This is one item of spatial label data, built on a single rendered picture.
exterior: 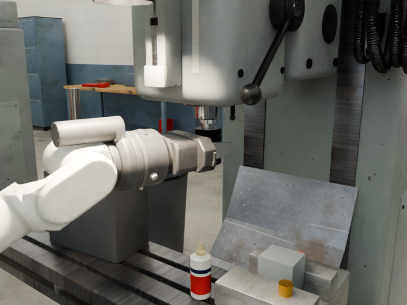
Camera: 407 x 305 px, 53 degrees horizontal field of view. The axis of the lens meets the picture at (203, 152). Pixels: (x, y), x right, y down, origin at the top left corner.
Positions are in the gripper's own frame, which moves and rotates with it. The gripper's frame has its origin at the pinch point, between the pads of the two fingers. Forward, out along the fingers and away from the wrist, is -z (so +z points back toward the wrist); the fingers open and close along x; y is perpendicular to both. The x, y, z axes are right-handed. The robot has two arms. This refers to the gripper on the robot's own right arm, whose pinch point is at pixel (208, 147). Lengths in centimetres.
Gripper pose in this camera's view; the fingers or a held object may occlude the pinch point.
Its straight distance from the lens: 71.1
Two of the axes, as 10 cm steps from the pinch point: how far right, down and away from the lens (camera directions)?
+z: -7.9, 1.4, -6.0
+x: -6.2, -1.9, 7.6
